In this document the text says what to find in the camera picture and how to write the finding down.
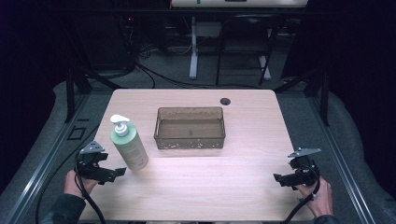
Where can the green pump bottle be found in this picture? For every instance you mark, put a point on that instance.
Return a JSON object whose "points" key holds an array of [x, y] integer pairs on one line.
{"points": [[130, 147]]}

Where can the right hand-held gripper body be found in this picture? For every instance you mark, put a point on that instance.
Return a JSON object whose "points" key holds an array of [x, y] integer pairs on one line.
{"points": [[303, 169]]}

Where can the person's right hand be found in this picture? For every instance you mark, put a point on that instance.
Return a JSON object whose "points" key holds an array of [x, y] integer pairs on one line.
{"points": [[320, 199]]}

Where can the aluminium rail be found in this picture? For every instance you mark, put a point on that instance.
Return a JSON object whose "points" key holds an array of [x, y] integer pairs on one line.
{"points": [[339, 155], [46, 161]]}

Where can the translucent brown plastic box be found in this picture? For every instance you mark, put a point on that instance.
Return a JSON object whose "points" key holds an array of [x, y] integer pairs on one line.
{"points": [[190, 130]]}

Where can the black chair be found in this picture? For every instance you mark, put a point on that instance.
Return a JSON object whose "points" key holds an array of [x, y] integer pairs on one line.
{"points": [[246, 34]]}

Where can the black metal stand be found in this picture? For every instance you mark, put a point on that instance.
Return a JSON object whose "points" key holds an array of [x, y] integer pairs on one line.
{"points": [[77, 77], [317, 84]]}

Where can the person's left hand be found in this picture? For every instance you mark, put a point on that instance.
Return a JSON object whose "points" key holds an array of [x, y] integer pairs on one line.
{"points": [[74, 186]]}

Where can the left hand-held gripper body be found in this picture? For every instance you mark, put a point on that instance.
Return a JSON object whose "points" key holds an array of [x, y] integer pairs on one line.
{"points": [[93, 165]]}

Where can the white desk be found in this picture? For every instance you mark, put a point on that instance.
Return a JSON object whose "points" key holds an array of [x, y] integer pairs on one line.
{"points": [[236, 3]]}

